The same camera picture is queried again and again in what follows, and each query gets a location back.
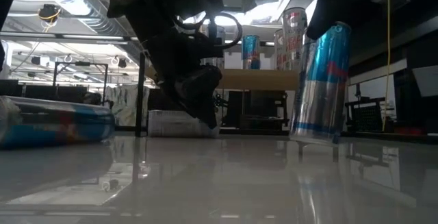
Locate black metal rack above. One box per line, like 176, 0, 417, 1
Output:
52, 61, 110, 107

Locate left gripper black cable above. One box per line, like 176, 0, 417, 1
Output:
173, 11, 244, 51

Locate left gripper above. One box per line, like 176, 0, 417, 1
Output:
145, 32, 225, 129

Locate person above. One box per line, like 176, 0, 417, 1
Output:
81, 92, 103, 108

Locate red bin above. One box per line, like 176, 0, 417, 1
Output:
393, 126, 427, 136

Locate silver blue Red Bull can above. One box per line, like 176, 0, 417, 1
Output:
289, 21, 352, 147
241, 34, 261, 71
0, 95, 116, 149

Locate black desk with monitor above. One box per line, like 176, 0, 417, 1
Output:
225, 90, 290, 131

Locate yellow cable coil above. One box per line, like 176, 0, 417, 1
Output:
36, 3, 62, 25

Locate white board panel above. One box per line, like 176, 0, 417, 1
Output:
412, 65, 438, 97

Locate black wire cart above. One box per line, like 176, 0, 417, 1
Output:
344, 83, 394, 133

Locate long ceiling light strip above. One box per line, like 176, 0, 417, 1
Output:
224, 40, 278, 47
0, 30, 141, 43

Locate black aluminium table frame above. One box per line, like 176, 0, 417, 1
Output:
112, 125, 438, 146

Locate wooden shelf black metal legs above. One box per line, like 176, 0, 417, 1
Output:
135, 51, 302, 138

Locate white Celsius can red print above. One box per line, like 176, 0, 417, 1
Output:
281, 7, 309, 71
273, 28, 285, 71

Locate white patterned cloth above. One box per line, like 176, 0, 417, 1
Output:
104, 85, 151, 127

